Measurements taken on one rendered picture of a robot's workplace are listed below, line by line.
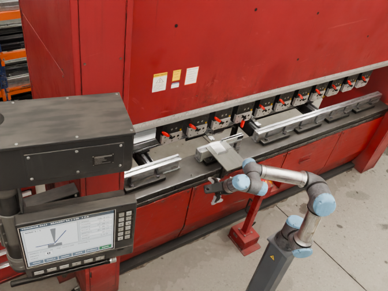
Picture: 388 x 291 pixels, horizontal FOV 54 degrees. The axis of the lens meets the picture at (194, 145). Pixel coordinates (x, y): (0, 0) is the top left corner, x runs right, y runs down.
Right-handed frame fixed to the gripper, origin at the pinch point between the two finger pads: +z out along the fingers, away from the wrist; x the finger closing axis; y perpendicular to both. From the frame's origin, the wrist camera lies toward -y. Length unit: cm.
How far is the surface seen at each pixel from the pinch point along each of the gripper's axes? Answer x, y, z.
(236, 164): 21, 41, 35
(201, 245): -34, 45, 119
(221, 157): 28, 33, 41
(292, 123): 57, 113, 55
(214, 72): 70, 11, -6
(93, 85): 44, -67, -40
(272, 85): 73, 67, 14
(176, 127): 44.2, -5.9, 21.6
